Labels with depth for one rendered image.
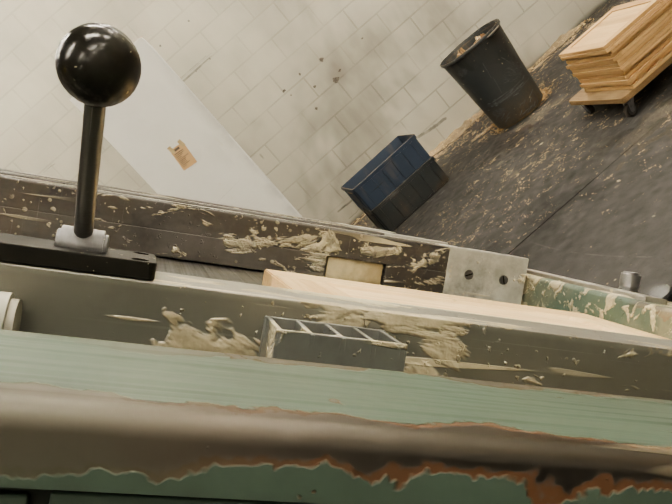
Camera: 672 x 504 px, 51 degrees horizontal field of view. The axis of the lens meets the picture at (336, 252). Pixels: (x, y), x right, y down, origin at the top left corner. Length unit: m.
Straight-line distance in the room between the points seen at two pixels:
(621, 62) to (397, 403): 3.82
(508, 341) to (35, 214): 0.63
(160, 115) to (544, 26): 3.49
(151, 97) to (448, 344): 4.19
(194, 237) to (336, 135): 5.11
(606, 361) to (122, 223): 0.62
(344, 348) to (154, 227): 0.58
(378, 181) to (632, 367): 4.56
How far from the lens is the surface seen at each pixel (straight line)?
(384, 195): 5.02
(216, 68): 5.93
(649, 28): 4.05
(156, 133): 4.55
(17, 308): 0.36
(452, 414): 0.17
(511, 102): 5.21
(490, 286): 1.03
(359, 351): 0.36
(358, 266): 0.95
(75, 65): 0.34
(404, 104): 6.10
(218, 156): 4.53
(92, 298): 0.38
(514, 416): 0.18
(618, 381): 0.49
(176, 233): 0.91
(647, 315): 0.85
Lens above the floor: 1.36
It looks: 14 degrees down
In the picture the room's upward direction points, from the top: 41 degrees counter-clockwise
